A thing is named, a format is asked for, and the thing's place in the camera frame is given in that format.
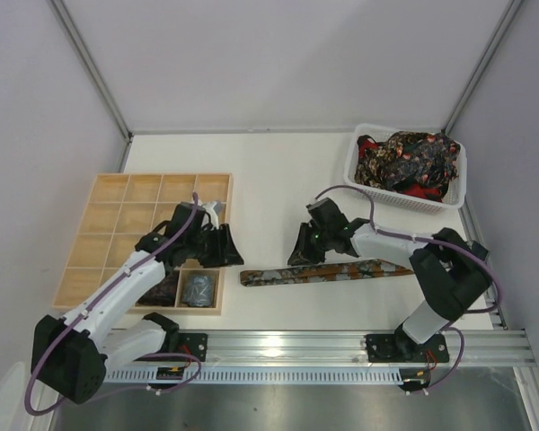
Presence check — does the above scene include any orange grey patterned tie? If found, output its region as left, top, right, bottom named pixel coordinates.
left=239, top=259, right=413, bottom=287

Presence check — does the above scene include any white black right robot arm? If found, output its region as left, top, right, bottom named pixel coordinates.
left=287, top=218, right=492, bottom=345

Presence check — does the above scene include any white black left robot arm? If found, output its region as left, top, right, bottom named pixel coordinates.
left=24, top=201, right=243, bottom=415

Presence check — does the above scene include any pile of dark floral ties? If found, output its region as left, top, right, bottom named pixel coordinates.
left=352, top=131, right=461, bottom=202

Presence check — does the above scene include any rolled grey leaf-pattern tie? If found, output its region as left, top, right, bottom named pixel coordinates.
left=181, top=275, right=216, bottom=308

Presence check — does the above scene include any rolled dark floral tie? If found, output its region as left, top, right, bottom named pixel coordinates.
left=137, top=271, right=180, bottom=307

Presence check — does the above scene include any wooden grid organizer tray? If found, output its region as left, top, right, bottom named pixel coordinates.
left=52, top=173, right=233, bottom=315

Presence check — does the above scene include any white plastic basket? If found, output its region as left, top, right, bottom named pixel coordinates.
left=343, top=123, right=467, bottom=214

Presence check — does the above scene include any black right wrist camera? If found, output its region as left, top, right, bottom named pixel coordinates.
left=306, top=198, right=348, bottom=231

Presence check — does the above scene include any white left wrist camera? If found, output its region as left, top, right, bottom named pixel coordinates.
left=199, top=200, right=224, bottom=229

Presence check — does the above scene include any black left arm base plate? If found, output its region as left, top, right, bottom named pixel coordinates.
left=163, top=332, right=208, bottom=361

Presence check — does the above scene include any slotted grey cable duct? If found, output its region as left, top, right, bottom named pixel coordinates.
left=104, top=365, right=403, bottom=385

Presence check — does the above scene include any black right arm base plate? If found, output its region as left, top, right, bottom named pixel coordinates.
left=365, top=333, right=450, bottom=364

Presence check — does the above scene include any aluminium frame rail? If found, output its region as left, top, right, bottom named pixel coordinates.
left=202, top=330, right=537, bottom=371

